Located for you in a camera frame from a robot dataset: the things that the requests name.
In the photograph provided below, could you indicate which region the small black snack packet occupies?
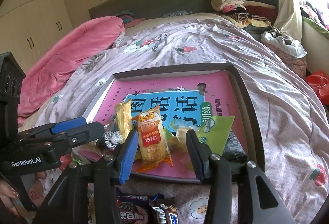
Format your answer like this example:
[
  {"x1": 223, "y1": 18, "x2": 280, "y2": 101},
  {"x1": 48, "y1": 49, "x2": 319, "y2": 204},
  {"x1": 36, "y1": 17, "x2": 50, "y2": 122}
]
[{"x1": 222, "y1": 129, "x2": 248, "y2": 163}]

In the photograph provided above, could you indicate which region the clear bag pink pastry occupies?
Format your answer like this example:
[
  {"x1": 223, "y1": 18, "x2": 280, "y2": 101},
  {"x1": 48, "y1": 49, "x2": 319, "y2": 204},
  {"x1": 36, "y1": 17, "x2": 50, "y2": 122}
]
[{"x1": 81, "y1": 122, "x2": 123, "y2": 162}]

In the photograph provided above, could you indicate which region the gold foil snack packet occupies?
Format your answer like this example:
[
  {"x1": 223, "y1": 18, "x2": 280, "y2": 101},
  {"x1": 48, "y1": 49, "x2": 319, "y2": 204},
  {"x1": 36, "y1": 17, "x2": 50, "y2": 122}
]
[{"x1": 115, "y1": 99, "x2": 133, "y2": 143}]

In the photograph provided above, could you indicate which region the dark blue biscuit packet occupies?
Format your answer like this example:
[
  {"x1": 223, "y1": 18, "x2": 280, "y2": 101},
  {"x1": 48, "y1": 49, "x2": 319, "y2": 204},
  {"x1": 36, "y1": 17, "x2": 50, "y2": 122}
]
[{"x1": 117, "y1": 193, "x2": 153, "y2": 224}]

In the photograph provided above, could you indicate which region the lime green snack packet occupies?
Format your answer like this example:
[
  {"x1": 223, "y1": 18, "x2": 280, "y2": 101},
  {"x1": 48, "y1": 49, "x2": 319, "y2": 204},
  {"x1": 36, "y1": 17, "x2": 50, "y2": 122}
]
[{"x1": 197, "y1": 116, "x2": 235, "y2": 155}]

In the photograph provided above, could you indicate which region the black white chocolate bar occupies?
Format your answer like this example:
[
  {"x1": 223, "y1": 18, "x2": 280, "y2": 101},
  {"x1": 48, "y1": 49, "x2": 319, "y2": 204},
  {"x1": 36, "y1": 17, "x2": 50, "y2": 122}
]
[{"x1": 149, "y1": 196, "x2": 179, "y2": 224}]

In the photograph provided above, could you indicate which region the yellow pastry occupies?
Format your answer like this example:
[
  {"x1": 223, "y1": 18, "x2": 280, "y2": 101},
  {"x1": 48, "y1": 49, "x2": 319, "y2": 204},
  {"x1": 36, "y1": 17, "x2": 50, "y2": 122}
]
[{"x1": 168, "y1": 127, "x2": 189, "y2": 153}]

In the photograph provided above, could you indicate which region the orange rice cake packet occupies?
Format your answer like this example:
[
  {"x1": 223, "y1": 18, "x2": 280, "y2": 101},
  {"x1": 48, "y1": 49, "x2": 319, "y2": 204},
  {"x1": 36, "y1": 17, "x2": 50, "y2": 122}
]
[{"x1": 132, "y1": 105, "x2": 173, "y2": 173}]

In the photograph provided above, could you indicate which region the person's left hand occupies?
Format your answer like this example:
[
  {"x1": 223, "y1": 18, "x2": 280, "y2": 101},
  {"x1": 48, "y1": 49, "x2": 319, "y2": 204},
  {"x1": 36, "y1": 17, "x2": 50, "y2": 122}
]
[{"x1": 0, "y1": 179, "x2": 19, "y2": 207}]

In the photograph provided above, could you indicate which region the pink fleece blanket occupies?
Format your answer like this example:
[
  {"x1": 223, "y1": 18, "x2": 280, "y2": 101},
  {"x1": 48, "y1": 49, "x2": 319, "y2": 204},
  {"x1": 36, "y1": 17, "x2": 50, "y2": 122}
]
[{"x1": 18, "y1": 16, "x2": 125, "y2": 125}]

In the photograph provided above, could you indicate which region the pink Chinese workbook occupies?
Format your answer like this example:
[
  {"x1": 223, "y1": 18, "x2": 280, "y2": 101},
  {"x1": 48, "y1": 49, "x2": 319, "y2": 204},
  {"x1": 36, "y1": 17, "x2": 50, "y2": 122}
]
[{"x1": 92, "y1": 70, "x2": 249, "y2": 180}]

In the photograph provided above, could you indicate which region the cream wardrobe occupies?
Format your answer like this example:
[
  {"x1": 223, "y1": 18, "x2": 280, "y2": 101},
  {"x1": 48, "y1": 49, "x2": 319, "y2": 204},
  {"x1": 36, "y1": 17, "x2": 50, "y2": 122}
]
[{"x1": 1, "y1": 0, "x2": 73, "y2": 72}]

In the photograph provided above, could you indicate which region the red plastic bag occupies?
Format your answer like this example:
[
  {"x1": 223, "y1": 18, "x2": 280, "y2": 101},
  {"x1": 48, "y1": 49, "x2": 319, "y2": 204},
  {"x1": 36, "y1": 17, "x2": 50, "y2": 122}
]
[{"x1": 306, "y1": 70, "x2": 329, "y2": 106}]

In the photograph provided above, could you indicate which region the floral fabric basket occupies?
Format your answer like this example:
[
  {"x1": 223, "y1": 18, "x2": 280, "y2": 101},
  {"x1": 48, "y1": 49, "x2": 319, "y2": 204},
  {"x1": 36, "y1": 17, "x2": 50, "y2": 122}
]
[{"x1": 263, "y1": 42, "x2": 307, "y2": 79}]

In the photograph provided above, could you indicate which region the white plastic bag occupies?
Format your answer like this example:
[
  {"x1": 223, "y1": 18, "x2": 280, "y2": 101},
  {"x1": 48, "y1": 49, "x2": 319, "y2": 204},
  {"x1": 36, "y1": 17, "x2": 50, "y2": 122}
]
[{"x1": 261, "y1": 28, "x2": 307, "y2": 59}]

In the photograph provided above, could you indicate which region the pile of folded clothes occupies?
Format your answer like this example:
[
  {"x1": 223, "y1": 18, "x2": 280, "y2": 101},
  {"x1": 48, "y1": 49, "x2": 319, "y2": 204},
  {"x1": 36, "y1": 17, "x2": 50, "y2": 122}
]
[{"x1": 210, "y1": 0, "x2": 278, "y2": 30}]

